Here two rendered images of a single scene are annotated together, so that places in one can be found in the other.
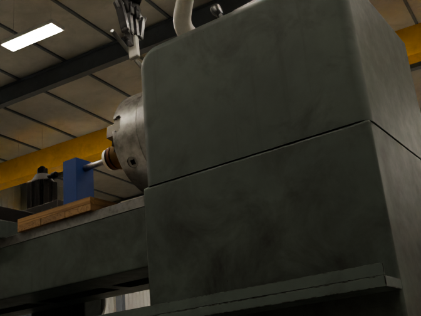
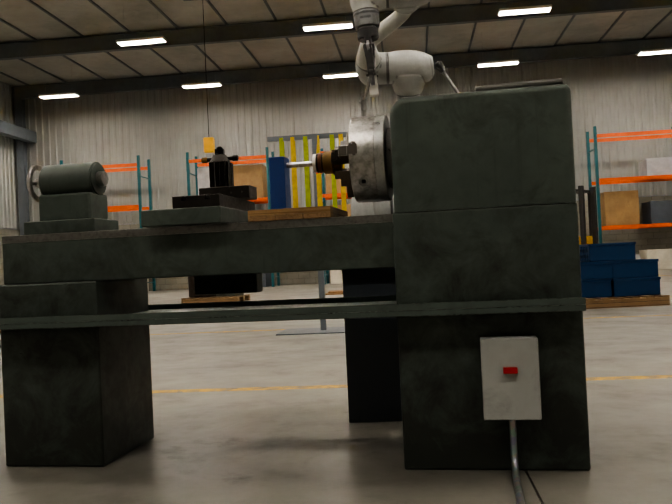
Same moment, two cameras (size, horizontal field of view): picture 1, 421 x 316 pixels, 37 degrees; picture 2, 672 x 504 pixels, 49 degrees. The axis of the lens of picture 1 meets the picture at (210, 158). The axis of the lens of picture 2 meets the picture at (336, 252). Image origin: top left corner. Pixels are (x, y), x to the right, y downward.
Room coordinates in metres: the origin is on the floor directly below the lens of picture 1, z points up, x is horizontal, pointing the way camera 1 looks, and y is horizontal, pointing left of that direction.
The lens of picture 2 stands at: (-0.74, 1.30, 0.71)
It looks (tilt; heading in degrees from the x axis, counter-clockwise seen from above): 1 degrees up; 338
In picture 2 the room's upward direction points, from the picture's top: 3 degrees counter-clockwise
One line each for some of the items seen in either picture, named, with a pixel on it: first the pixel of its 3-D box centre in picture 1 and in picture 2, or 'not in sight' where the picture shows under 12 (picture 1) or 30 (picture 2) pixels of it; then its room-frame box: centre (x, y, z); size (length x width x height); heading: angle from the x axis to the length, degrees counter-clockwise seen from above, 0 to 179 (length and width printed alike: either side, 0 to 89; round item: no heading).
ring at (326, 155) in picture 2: (123, 155); (329, 162); (1.83, 0.27, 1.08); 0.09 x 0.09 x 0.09; 58
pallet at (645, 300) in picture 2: not in sight; (606, 274); (6.71, -5.36, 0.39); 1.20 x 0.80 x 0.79; 70
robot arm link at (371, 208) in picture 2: not in sight; (370, 203); (2.35, -0.13, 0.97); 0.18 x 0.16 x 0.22; 64
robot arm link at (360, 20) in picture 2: not in sight; (366, 21); (1.60, 0.20, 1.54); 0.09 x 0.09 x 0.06
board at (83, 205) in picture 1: (96, 224); (300, 216); (1.90, 0.37, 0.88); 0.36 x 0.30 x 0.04; 148
